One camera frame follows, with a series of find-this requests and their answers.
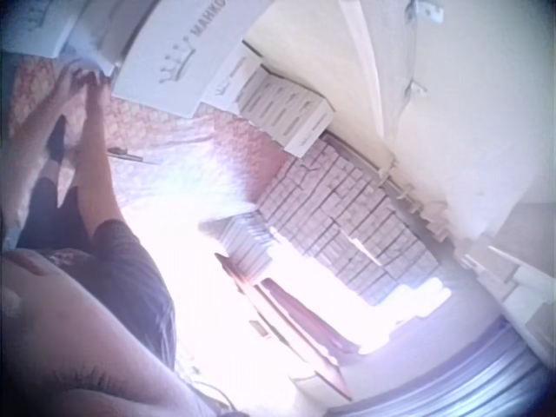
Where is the white carton of slim boxes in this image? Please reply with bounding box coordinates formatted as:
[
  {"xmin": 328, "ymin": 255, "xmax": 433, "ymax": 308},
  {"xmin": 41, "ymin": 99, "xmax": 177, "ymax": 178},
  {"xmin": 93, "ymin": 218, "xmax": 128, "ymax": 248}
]
[{"xmin": 236, "ymin": 64, "xmax": 336, "ymax": 158}]

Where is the white crown-print box lid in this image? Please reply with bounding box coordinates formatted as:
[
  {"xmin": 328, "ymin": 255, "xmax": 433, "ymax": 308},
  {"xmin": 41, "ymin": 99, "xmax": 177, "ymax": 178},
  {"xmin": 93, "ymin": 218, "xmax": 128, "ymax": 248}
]
[{"xmin": 0, "ymin": 0, "xmax": 84, "ymax": 59}]

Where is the flat white box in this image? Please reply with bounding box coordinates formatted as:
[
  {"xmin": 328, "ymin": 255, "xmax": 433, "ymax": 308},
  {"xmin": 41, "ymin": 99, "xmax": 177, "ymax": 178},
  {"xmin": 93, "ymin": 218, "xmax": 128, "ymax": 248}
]
[{"xmin": 71, "ymin": 0, "xmax": 175, "ymax": 73}]

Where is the stack of white flat packets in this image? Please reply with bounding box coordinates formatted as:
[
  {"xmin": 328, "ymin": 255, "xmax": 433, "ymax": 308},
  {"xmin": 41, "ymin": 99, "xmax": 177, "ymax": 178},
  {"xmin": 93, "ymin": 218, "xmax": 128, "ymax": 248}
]
[{"xmin": 198, "ymin": 212, "xmax": 279, "ymax": 283}]

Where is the small white crown-print box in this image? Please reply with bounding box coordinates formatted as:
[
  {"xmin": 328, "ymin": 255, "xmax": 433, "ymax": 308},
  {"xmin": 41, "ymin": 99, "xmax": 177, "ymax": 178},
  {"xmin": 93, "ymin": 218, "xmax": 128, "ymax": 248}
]
[{"xmin": 199, "ymin": 41, "xmax": 264, "ymax": 116}]

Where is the grey wall cable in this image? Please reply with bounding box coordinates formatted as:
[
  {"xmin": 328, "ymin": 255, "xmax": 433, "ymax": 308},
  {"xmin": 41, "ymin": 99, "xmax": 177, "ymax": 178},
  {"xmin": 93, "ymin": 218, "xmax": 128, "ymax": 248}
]
[{"xmin": 390, "ymin": 0, "xmax": 444, "ymax": 144}]

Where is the grey metal roller shutter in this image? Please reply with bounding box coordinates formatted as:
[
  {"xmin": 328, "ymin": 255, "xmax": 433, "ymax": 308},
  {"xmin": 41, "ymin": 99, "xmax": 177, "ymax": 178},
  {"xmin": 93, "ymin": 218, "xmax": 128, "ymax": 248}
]
[{"xmin": 321, "ymin": 316, "xmax": 553, "ymax": 417}]

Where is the dark pen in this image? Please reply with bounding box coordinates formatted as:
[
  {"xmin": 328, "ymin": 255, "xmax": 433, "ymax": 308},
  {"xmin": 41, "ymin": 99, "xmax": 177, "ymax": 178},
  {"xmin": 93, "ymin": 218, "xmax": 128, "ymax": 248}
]
[{"xmin": 106, "ymin": 146, "xmax": 162, "ymax": 166}]

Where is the large white crown-print box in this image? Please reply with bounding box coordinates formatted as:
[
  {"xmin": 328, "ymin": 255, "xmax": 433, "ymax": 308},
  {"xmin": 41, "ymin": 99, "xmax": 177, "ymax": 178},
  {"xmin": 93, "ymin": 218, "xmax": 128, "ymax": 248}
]
[{"xmin": 111, "ymin": 0, "xmax": 263, "ymax": 119}]

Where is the wall of small white boxes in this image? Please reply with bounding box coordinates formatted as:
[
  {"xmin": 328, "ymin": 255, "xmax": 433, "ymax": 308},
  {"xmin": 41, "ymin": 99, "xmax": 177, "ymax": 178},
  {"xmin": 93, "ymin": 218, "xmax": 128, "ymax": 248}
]
[{"xmin": 255, "ymin": 132, "xmax": 440, "ymax": 301}]

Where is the person's left hand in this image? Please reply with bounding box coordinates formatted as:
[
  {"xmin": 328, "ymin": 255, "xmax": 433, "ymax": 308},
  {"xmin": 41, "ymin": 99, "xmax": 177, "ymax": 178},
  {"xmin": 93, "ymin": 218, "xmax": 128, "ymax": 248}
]
[{"xmin": 46, "ymin": 63, "xmax": 91, "ymax": 106}]

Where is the person's right hand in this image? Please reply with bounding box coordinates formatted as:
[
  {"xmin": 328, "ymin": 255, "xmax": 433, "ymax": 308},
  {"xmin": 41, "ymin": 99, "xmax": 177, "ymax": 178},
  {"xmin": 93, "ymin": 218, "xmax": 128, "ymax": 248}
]
[{"xmin": 82, "ymin": 72, "xmax": 116, "ymax": 119}]

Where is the pink patterned cloth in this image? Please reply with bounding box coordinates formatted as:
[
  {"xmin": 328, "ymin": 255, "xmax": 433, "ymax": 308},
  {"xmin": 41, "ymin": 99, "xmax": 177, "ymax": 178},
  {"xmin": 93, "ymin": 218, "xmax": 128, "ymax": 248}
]
[{"xmin": 10, "ymin": 58, "xmax": 296, "ymax": 218}]

